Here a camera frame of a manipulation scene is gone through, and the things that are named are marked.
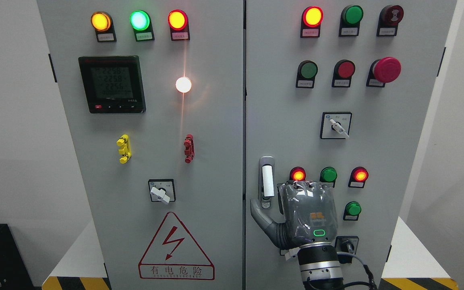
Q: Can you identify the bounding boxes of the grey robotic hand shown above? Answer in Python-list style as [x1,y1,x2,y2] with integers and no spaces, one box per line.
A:
[250,180,338,250]

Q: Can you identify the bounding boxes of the silver door handle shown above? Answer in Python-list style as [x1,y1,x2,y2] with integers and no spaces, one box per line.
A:
[258,156,276,209]

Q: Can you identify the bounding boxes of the grey right cabinet door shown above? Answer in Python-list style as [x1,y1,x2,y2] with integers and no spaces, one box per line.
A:
[245,0,457,290]

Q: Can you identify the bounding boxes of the grey cabinet door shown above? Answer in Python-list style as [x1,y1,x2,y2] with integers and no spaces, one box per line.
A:
[37,0,244,290]
[245,0,457,290]

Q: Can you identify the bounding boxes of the grey left cabinet door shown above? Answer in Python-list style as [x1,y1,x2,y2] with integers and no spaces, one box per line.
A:
[37,0,244,290]

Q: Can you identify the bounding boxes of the red indicator light left door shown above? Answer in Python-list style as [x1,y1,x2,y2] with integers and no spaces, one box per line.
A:
[168,9,190,41]

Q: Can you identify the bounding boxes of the red lit indicator left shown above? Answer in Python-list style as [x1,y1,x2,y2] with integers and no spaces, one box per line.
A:
[289,166,306,182]

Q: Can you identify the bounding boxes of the red lit indicator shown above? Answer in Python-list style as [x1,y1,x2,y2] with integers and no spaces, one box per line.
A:
[348,166,369,189]
[289,166,306,182]

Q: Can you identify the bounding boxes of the green indicator middle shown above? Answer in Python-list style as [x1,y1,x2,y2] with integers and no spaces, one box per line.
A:
[320,167,338,187]

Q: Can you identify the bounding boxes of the green push button lower right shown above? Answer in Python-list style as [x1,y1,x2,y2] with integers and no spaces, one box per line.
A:
[343,201,362,222]

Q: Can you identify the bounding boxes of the green push button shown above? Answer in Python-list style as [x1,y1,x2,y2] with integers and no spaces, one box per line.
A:
[295,60,318,89]
[343,201,362,222]

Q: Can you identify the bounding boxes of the red lit indicator right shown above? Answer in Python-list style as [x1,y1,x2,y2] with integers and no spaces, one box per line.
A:
[348,166,369,189]

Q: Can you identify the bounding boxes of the white platform with hazard stripes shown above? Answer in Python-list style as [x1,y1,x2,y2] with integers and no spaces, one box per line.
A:
[41,219,458,290]

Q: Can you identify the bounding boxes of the red terminal connector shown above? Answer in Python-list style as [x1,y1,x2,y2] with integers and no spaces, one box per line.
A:
[183,134,195,164]

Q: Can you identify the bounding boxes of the green push button upper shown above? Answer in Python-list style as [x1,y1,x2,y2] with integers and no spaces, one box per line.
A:
[295,60,318,89]

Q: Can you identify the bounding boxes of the red push button upper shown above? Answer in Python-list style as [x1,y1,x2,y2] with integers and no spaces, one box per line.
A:
[331,59,356,88]

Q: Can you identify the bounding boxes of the red electric hazard sign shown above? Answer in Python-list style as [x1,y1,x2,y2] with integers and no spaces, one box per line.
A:
[138,211,215,280]

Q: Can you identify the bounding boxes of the red emergency stop button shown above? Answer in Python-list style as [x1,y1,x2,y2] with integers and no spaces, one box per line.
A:
[366,57,402,88]

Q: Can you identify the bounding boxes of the white indicator light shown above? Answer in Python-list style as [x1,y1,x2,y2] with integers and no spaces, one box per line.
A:
[175,77,192,94]

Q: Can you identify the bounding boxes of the red indicator light top right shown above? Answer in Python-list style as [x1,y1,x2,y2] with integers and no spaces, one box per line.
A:
[300,6,323,38]

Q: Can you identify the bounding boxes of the yellow terminal connector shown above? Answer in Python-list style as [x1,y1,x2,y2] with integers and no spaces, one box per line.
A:
[116,134,131,164]

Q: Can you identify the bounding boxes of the green indicator light top right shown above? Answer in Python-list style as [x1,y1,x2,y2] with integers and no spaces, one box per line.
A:
[338,5,363,37]

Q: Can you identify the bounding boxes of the dark red buzzer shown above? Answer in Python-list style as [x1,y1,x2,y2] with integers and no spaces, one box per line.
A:
[376,5,404,37]

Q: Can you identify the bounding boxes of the black digital power meter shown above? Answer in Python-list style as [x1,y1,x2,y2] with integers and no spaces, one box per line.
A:
[79,55,147,114]

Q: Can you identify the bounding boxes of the green lit indicator light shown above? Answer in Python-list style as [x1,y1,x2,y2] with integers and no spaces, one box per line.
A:
[129,10,155,42]

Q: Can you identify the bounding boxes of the yellow indicator light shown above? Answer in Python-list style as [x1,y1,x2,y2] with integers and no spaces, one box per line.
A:
[91,11,116,43]

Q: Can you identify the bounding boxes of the lower white selector switch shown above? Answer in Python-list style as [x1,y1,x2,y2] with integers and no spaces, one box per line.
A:
[279,247,300,262]

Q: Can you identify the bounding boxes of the black rotary knob switch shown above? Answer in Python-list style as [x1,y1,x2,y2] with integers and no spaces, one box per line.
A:
[335,236,359,264]

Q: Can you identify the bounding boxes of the upper right selector switch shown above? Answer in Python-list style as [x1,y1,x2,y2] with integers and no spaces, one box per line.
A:
[320,112,353,139]

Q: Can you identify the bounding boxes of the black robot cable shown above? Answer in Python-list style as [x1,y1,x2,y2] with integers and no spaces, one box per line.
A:
[307,251,379,290]

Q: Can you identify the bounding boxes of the left door selector switch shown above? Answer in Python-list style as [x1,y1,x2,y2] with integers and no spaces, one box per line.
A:
[147,179,176,205]

